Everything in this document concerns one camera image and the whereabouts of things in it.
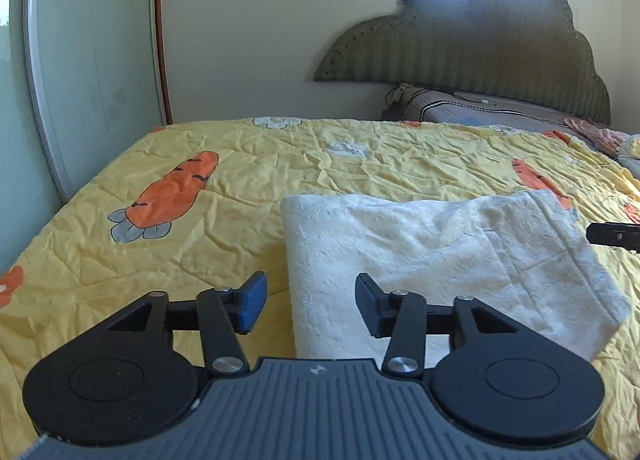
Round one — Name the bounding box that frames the grey striped pillow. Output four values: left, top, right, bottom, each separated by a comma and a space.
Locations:
382, 84, 611, 137

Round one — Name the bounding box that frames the pale patterned cloth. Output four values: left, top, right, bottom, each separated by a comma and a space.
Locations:
616, 134, 640, 162

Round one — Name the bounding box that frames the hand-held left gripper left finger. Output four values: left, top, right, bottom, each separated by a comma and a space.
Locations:
107, 271, 267, 381

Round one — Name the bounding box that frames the yellow carrot print blanket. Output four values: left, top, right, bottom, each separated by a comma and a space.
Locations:
0, 116, 640, 460

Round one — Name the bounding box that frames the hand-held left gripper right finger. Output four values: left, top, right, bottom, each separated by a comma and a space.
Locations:
355, 274, 521, 381

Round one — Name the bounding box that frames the pink cloth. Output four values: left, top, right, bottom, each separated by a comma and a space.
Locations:
565, 117, 629, 157

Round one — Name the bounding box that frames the green cloud-shaped headboard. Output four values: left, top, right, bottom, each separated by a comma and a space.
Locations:
314, 0, 612, 126

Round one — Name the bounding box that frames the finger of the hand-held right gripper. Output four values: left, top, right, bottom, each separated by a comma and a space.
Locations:
586, 221, 640, 254

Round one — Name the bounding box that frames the white towel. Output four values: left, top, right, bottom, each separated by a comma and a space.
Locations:
280, 190, 631, 363

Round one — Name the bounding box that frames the flower sticker wardrobe door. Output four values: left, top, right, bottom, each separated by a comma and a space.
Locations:
0, 0, 173, 272

